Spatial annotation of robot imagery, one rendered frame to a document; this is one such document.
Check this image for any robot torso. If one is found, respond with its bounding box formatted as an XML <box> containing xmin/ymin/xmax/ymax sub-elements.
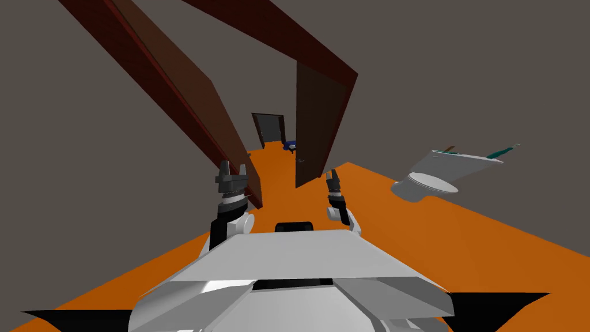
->
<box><xmin>128</xmin><ymin>221</ymin><xmax>455</xmax><ymax>332</ymax></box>

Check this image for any dark brown door leaf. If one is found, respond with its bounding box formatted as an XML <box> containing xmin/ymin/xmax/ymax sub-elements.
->
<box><xmin>294</xmin><ymin>61</ymin><xmax>348</xmax><ymax>190</ymax></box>

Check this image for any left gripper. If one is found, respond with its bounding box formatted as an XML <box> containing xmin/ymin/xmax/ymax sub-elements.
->
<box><xmin>215</xmin><ymin>160</ymin><xmax>250</xmax><ymax>198</ymax></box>

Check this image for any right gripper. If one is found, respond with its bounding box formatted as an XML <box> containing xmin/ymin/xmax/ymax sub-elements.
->
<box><xmin>326</xmin><ymin>168</ymin><xmax>343</xmax><ymax>198</ymax></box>

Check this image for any dark grey door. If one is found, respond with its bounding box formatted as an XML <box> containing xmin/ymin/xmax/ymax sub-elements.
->
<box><xmin>251</xmin><ymin>112</ymin><xmax>286</xmax><ymax>150</ymax></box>

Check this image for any white toilet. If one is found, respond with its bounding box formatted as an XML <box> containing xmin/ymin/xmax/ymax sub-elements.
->
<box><xmin>390</xmin><ymin>143</ymin><xmax>521</xmax><ymax>203</ymax></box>

